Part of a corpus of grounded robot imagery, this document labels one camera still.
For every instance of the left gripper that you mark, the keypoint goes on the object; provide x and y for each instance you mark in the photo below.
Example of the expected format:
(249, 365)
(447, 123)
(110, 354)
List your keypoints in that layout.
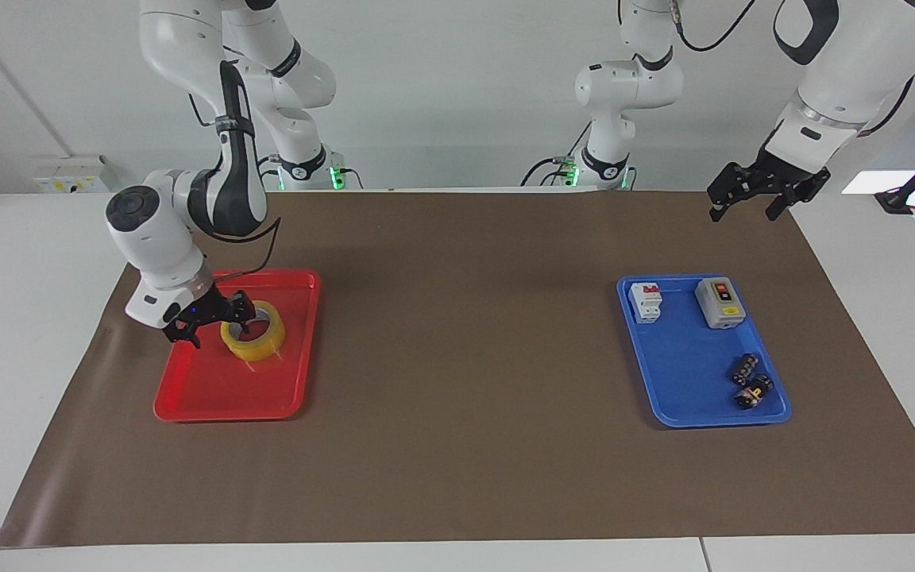
(781, 176)

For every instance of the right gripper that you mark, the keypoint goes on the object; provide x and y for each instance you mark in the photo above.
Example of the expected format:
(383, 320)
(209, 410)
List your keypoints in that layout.
(195, 308)

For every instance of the yellow tape roll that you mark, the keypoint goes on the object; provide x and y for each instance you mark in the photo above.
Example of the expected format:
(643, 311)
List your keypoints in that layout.
(255, 342)

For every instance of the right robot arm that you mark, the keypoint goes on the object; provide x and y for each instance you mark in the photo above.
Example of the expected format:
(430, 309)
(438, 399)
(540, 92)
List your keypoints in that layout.
(211, 48)

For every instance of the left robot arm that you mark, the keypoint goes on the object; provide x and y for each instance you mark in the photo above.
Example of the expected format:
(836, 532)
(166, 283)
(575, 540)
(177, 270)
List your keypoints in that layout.
(839, 71)

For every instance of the red plastic tray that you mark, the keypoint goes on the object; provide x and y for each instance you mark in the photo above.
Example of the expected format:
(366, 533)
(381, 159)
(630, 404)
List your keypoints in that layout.
(227, 389)

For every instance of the white circuit breaker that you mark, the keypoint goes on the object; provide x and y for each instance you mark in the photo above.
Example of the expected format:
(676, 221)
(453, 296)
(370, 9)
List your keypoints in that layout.
(647, 303)

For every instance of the blue plastic tray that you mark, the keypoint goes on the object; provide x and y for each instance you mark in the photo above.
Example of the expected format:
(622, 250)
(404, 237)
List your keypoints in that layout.
(692, 373)

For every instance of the grey switch box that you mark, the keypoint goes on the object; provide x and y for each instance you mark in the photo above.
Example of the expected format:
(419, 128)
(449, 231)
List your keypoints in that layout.
(720, 303)

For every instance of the white wall socket box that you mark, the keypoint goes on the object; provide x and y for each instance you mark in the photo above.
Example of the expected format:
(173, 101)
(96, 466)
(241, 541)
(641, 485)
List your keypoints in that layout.
(72, 175)

